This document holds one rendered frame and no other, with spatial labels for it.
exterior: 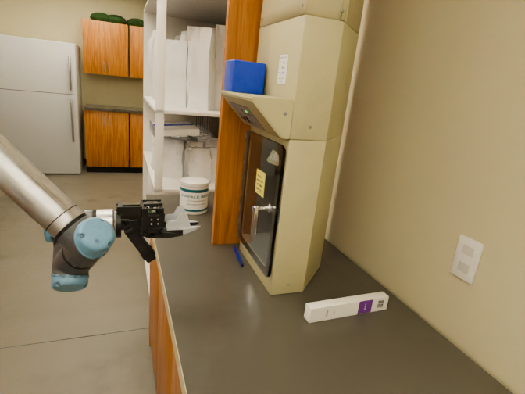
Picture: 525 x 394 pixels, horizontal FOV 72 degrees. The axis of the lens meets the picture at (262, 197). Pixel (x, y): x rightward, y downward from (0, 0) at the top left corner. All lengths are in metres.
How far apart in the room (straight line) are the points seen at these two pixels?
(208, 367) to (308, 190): 0.52
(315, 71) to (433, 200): 0.51
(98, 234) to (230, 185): 0.66
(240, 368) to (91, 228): 0.44
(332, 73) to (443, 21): 0.38
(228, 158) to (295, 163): 0.39
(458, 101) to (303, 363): 0.78
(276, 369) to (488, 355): 0.54
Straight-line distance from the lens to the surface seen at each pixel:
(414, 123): 1.23
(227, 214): 1.37
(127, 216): 0.96
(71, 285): 0.92
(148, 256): 1.01
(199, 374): 0.87
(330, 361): 0.95
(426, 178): 1.18
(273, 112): 0.94
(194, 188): 1.65
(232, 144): 1.30
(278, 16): 1.13
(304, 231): 1.07
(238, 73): 1.12
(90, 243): 0.78
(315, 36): 0.98
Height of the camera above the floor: 1.54
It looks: 17 degrees down
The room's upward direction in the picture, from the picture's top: 6 degrees clockwise
